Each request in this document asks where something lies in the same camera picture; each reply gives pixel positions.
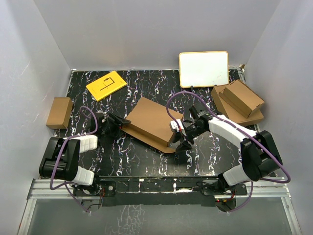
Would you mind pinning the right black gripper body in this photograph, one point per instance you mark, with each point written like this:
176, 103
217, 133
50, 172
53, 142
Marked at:
192, 131

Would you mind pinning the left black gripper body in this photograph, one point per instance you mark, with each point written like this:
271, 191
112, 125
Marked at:
111, 128

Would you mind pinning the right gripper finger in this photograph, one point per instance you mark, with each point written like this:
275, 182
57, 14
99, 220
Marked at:
183, 146
177, 137

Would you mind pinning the cardboard box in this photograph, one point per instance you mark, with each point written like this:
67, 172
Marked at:
223, 107
59, 114
240, 97
150, 123

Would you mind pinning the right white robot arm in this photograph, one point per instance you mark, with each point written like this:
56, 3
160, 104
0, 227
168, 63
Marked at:
260, 156

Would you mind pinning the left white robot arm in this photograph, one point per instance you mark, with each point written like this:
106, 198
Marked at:
61, 157

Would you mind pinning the yellow pad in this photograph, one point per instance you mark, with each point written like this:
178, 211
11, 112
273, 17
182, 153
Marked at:
106, 85

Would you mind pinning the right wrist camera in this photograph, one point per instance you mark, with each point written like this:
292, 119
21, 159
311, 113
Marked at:
176, 126

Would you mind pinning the white board yellow frame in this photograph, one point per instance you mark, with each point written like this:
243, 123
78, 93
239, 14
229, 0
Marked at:
203, 69

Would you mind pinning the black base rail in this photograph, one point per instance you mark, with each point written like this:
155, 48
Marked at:
206, 191

